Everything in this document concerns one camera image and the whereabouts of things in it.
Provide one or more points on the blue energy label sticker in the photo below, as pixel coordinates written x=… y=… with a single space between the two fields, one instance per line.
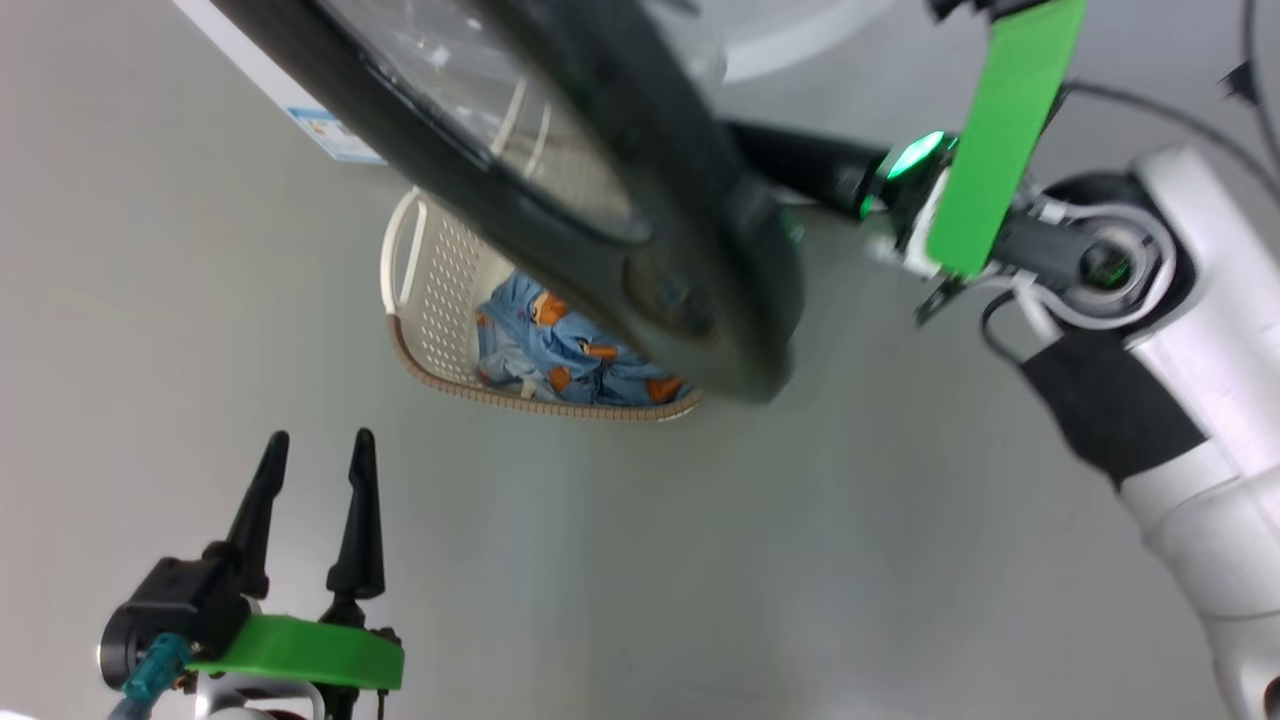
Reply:
x=335 y=135

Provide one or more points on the cream perforated laundry basket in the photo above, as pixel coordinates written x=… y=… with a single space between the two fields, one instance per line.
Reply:
x=440 y=290

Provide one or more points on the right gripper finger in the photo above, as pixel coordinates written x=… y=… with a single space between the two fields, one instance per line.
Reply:
x=810 y=165

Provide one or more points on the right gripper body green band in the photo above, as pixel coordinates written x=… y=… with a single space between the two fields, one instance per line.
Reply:
x=1000 y=150

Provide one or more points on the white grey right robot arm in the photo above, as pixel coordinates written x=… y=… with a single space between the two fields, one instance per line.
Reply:
x=1210 y=400

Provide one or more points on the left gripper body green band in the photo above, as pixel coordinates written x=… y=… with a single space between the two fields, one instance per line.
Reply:
x=310 y=655

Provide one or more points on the white front-load washing machine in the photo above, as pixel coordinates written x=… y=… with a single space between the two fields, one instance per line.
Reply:
x=250 y=60

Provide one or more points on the black glass washing machine door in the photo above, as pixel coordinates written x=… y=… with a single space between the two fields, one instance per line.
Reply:
x=700 y=250

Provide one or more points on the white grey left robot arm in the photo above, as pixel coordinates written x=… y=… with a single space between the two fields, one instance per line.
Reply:
x=250 y=705

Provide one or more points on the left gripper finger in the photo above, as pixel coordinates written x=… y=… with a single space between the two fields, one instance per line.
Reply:
x=358 y=540
x=255 y=520

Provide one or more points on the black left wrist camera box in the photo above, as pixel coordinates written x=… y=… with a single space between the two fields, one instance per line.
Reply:
x=175 y=610

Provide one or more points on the blue bear-print garment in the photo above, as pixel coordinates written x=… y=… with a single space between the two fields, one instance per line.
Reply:
x=585 y=345

